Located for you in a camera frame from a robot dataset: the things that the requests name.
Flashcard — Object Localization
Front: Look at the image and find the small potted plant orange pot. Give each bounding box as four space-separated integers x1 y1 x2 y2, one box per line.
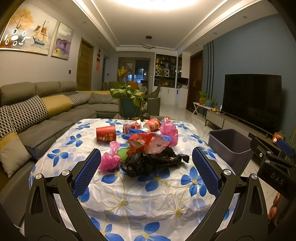
199 91 208 105

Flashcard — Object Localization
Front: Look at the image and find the red gold paper cup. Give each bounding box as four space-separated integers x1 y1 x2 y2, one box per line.
96 126 116 142

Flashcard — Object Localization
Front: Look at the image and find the red cup white rim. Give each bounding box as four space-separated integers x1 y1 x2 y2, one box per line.
144 118 161 132

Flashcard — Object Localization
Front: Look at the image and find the grey plastic trash bin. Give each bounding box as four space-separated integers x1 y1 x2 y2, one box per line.
208 129 254 176

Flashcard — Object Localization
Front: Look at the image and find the floral blue white tablecloth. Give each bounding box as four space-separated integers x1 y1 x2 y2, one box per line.
29 119 215 240

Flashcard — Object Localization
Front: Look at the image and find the purple abstract painting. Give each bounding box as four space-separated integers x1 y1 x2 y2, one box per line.
51 22 74 60

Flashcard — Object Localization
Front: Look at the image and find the green potted plant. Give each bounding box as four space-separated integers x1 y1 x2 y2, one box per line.
110 83 147 120

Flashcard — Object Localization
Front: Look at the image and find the white folding side table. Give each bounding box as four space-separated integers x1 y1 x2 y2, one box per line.
192 102 212 117

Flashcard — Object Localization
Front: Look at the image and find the dark entrance door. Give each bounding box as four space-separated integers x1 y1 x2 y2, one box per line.
186 50 203 112

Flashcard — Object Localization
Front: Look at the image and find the right human hand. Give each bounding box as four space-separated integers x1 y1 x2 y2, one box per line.
267 193 280 220

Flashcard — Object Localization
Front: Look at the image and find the yellow cushion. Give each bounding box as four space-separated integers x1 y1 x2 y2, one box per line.
41 95 74 118

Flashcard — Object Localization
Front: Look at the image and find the patterned black white cushion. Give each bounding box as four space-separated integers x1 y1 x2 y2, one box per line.
8 95 48 133

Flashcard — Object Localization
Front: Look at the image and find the grey tv console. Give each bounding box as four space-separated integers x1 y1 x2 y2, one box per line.
205 110 273 145

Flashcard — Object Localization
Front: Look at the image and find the display cabinet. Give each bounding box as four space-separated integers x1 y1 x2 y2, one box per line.
152 54 189 108

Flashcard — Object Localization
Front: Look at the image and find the grey sectional sofa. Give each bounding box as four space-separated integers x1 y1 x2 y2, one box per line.
1 81 118 226

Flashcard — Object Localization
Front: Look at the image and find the green foam fruit net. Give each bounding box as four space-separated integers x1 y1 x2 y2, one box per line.
116 147 130 162

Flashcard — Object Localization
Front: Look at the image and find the sailboat painting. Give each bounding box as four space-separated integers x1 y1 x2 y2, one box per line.
1 2 57 56

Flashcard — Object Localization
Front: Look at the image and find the large pink plastic bag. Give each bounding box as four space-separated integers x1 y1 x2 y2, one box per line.
160 118 179 147

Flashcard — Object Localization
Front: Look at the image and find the black flat television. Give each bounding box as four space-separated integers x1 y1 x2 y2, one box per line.
222 74 282 134

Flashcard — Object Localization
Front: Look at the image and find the small pink plastic bag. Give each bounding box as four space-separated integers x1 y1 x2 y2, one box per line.
98 141 121 171

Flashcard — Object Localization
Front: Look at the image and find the wooden door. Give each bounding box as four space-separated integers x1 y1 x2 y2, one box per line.
76 38 94 91

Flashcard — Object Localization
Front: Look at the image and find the blue foam fruit net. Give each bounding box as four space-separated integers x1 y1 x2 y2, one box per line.
121 128 171 142

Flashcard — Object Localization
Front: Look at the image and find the black plastic bag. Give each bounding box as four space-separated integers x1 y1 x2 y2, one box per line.
120 147 190 177

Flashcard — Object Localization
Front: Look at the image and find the red snack wrapper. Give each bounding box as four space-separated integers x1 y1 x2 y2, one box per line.
128 133 170 155

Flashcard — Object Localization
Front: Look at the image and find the grey armchair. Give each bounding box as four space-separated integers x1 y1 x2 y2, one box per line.
147 84 161 116

